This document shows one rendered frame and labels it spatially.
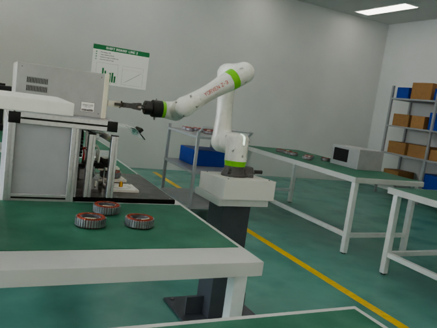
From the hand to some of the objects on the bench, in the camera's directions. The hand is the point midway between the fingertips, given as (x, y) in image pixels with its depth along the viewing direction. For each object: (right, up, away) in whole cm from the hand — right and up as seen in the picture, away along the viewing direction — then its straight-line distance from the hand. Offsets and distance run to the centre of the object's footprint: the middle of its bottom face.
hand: (113, 103), depth 247 cm
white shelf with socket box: (-13, -56, -107) cm, 121 cm away
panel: (-22, -40, -12) cm, 48 cm away
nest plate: (+6, -44, -12) cm, 46 cm away
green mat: (+7, -54, -68) cm, 87 cm away
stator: (+24, -56, -65) cm, 89 cm away
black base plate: (-1, -44, -2) cm, 44 cm away
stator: (+8, -54, -73) cm, 91 cm away
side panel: (-22, -47, -47) cm, 70 cm away
